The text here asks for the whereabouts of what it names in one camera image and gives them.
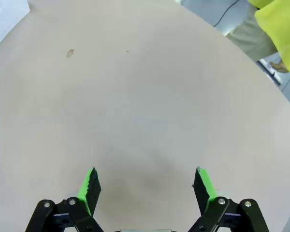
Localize black floor cable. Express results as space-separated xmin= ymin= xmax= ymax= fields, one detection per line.
xmin=212 ymin=0 xmax=240 ymax=28

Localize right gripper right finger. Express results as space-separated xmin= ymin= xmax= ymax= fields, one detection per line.
xmin=188 ymin=166 xmax=269 ymax=232

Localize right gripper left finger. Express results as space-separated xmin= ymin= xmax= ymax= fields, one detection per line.
xmin=25 ymin=166 xmax=104 ymax=232

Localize person in yellow jacket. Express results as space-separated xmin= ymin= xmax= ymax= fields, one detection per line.
xmin=226 ymin=0 xmax=290 ymax=73

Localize person's left hand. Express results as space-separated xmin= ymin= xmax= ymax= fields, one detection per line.
xmin=269 ymin=60 xmax=290 ymax=73

